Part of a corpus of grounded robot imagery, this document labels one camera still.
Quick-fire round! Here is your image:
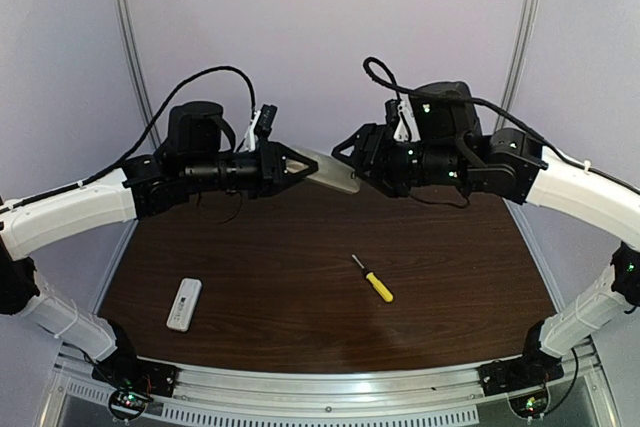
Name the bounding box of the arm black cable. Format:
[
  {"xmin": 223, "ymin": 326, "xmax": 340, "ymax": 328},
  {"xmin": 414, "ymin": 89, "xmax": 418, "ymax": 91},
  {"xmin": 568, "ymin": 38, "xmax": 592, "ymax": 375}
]
[
  {"xmin": 0, "ymin": 65, "xmax": 259, "ymax": 213},
  {"xmin": 363, "ymin": 56, "xmax": 640, "ymax": 193}
]

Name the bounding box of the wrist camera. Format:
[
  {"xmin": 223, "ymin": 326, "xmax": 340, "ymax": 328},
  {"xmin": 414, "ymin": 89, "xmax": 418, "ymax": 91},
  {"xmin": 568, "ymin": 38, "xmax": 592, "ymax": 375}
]
[
  {"xmin": 253, "ymin": 104, "xmax": 278, "ymax": 137},
  {"xmin": 385, "ymin": 99, "xmax": 403, "ymax": 131}
]

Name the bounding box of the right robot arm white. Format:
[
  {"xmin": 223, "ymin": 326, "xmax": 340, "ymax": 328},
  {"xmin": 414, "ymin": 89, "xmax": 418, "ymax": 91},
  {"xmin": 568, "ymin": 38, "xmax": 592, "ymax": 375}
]
[{"xmin": 332, "ymin": 81, "xmax": 639, "ymax": 365}]

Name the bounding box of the white remote control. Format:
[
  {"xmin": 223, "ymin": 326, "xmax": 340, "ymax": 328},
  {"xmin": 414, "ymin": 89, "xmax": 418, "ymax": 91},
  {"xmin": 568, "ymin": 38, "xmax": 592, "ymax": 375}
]
[{"xmin": 166, "ymin": 278, "xmax": 202, "ymax": 332}]

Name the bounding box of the aluminium front rail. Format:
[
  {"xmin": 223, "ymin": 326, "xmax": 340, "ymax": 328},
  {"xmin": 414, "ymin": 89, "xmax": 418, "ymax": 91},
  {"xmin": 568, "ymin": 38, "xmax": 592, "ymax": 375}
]
[{"xmin": 36, "ymin": 355, "xmax": 621, "ymax": 426}]

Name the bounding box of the aluminium frame post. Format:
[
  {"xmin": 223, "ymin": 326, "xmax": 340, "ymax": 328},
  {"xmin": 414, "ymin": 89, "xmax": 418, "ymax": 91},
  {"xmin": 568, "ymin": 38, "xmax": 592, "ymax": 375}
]
[
  {"xmin": 115, "ymin": 0, "xmax": 152, "ymax": 123},
  {"xmin": 501, "ymin": 0, "xmax": 540, "ymax": 112}
]

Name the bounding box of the left aluminium frame post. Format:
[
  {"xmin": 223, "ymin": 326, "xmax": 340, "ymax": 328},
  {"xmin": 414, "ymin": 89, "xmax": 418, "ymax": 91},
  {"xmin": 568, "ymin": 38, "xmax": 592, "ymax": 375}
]
[{"xmin": 115, "ymin": 0, "xmax": 152, "ymax": 123}]

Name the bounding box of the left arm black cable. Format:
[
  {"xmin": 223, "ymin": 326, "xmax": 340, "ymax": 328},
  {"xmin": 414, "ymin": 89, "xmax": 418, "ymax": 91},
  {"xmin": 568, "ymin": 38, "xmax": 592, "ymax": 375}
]
[{"xmin": 0, "ymin": 65, "xmax": 259, "ymax": 213}]

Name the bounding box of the right aluminium frame post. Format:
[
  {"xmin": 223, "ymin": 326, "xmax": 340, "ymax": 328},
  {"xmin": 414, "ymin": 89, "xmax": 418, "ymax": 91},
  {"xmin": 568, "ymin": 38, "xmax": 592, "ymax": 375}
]
[{"xmin": 501, "ymin": 0, "xmax": 540, "ymax": 112}]

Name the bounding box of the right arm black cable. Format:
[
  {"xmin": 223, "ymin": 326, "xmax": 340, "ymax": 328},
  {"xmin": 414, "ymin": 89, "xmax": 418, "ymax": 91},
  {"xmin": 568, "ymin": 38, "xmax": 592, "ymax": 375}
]
[{"xmin": 363, "ymin": 56, "xmax": 640, "ymax": 193}]

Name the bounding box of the yellow handled screwdriver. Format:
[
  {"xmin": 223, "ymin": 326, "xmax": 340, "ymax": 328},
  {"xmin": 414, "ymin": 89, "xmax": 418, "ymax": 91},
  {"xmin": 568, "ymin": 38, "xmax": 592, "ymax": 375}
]
[{"xmin": 351, "ymin": 254, "xmax": 394, "ymax": 303}]

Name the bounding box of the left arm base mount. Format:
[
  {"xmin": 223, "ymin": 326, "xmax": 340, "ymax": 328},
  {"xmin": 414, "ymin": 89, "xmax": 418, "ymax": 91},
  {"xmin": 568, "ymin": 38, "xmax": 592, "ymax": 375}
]
[{"xmin": 91, "ymin": 356, "xmax": 179, "ymax": 397}]

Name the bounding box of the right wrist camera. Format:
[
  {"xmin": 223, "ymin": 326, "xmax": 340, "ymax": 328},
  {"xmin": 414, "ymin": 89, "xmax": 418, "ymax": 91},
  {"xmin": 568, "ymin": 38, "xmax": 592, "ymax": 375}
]
[{"xmin": 385, "ymin": 99, "xmax": 403, "ymax": 131}]

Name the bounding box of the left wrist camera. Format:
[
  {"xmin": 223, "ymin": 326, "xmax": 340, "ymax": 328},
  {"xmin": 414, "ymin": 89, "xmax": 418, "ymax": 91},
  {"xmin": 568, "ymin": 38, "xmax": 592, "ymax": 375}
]
[{"xmin": 253, "ymin": 104, "xmax": 278, "ymax": 137}]

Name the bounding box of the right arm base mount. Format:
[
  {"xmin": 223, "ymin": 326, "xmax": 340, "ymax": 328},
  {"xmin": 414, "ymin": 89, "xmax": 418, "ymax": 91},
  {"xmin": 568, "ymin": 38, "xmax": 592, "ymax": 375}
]
[{"xmin": 477, "ymin": 354, "xmax": 564, "ymax": 396}]

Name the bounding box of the grey remote control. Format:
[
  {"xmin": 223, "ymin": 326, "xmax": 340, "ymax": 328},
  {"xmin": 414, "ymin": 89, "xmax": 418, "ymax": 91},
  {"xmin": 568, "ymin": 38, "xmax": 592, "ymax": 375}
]
[{"xmin": 292, "ymin": 146, "xmax": 361, "ymax": 195}]

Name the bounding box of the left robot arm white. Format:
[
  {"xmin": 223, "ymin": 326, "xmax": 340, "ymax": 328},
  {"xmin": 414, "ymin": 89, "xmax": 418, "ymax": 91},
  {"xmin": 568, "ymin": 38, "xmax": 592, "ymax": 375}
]
[{"xmin": 1, "ymin": 101, "xmax": 318, "ymax": 363}]

